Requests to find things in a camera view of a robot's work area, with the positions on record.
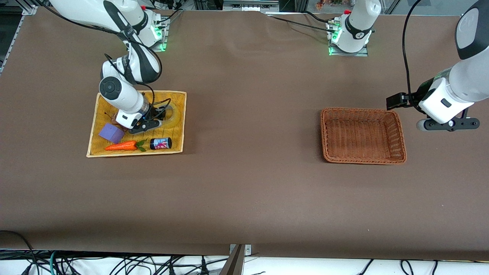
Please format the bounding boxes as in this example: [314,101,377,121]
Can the clear yellowish tape roll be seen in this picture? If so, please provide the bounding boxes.
[154,101,180,129]

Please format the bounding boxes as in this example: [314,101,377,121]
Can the small black can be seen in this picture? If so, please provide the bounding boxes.
[150,137,173,150]

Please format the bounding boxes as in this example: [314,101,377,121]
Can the yellow wicker basket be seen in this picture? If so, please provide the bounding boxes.
[86,90,187,158]

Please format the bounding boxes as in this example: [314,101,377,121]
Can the orange toy carrot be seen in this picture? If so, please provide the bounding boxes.
[105,140,147,152]

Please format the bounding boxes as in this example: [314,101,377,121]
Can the purple cube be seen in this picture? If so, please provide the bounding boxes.
[99,123,125,144]

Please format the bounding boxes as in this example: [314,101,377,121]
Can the brown wicker basket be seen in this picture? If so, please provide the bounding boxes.
[320,107,407,165]

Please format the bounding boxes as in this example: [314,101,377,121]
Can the grey background box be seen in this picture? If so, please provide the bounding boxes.
[223,0,280,12]

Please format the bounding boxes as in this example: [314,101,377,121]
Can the aluminium profile leg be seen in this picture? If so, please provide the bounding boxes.
[219,244,245,275]

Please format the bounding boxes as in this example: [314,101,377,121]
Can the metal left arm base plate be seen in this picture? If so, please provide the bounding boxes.
[328,19,369,57]

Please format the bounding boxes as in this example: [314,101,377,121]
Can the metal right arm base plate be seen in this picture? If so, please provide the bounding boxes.
[151,17,169,52]

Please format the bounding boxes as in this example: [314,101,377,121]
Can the black base power cable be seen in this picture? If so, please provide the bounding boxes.
[267,11,337,34]

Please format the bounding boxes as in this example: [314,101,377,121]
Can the metal table edge bracket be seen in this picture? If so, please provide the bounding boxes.
[229,244,252,256]

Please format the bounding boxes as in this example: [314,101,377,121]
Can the black looping floor cable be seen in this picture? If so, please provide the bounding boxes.
[0,230,38,275]

